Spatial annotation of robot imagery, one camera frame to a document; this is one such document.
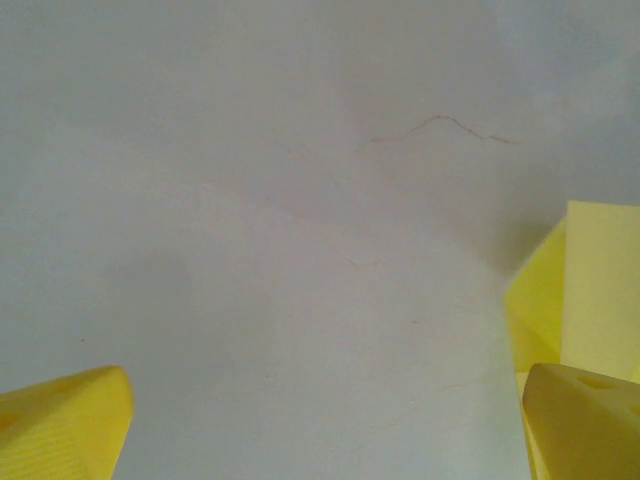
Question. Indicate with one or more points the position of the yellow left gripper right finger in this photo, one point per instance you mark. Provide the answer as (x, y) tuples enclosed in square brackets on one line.
[(590, 430)]

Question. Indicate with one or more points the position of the yellow square paper sheet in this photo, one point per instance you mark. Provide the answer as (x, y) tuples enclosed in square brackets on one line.
[(600, 280)]

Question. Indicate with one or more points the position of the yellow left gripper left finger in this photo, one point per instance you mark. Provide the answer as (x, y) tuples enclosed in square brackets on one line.
[(60, 430)]

